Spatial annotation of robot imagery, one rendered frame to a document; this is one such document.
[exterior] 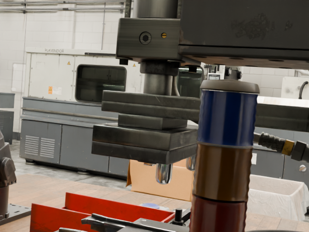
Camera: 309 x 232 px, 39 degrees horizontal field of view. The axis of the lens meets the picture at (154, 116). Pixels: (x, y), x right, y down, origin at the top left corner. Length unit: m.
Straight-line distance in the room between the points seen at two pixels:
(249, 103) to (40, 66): 6.27
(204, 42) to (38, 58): 6.10
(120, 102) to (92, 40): 7.86
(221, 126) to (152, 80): 0.29
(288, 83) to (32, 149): 3.61
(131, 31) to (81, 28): 8.04
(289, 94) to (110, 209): 4.83
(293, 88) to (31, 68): 3.61
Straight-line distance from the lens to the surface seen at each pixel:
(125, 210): 0.91
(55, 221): 0.85
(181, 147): 0.54
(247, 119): 0.29
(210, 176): 0.29
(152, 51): 0.54
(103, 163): 5.89
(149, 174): 2.97
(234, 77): 5.78
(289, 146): 0.62
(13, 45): 9.58
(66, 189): 1.25
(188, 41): 0.51
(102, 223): 0.69
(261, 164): 5.12
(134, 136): 0.51
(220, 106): 0.28
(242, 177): 0.29
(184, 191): 2.89
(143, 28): 0.55
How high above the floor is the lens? 1.18
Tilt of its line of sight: 3 degrees down
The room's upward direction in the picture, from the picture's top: 5 degrees clockwise
